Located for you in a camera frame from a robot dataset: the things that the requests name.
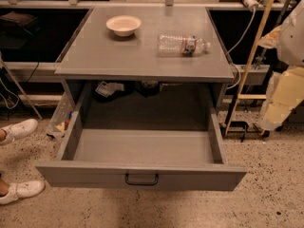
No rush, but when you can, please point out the black cable left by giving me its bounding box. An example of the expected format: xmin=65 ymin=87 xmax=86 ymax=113
xmin=0 ymin=61 xmax=40 ymax=110

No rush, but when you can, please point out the white paper bowl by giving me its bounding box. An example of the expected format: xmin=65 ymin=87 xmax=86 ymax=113
xmin=106 ymin=15 xmax=142 ymax=37

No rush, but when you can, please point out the grey open top drawer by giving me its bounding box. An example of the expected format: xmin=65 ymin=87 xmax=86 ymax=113
xmin=36 ymin=85 xmax=246 ymax=191

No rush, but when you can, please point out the yellow wooden ladder frame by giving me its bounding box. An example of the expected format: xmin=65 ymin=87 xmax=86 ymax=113
xmin=224 ymin=0 xmax=275 ymax=135

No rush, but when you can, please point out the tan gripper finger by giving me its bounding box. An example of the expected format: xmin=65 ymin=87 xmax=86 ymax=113
xmin=257 ymin=66 xmax=304 ymax=131

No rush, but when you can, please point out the white upper sneaker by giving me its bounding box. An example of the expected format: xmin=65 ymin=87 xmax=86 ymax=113
xmin=0 ymin=119 xmax=38 ymax=145

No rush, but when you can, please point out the grey cabinet with top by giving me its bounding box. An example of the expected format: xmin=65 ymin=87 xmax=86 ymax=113
xmin=55 ymin=4 xmax=234 ymax=102

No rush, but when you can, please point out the clear plastic bag with items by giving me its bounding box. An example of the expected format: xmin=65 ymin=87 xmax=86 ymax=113
xmin=47 ymin=93 xmax=73 ymax=143

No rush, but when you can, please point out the dark box on left shelf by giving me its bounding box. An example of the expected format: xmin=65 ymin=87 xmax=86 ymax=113
xmin=0 ymin=11 xmax=38 ymax=31

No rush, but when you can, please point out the white tag under cabinet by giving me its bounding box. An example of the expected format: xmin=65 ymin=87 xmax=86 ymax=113
xmin=95 ymin=81 xmax=124 ymax=98

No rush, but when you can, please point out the white lower sneaker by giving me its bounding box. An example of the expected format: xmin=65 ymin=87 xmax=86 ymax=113
xmin=0 ymin=180 xmax=45 ymax=205

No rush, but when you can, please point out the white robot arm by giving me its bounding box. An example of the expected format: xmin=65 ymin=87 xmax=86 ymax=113
xmin=258 ymin=0 xmax=304 ymax=131

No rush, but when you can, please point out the white sneaker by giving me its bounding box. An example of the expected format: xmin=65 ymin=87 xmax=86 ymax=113
xmin=0 ymin=180 xmax=45 ymax=205
xmin=0 ymin=119 xmax=38 ymax=145

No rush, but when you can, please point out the white cable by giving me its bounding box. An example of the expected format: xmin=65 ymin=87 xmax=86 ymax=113
xmin=225 ymin=7 xmax=257 ymax=91

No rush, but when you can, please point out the clear plastic water bottle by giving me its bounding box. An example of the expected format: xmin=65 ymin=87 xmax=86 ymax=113
xmin=158 ymin=34 xmax=211 ymax=57

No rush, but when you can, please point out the black drawer handle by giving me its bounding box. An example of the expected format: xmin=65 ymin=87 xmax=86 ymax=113
xmin=124 ymin=174 xmax=159 ymax=186

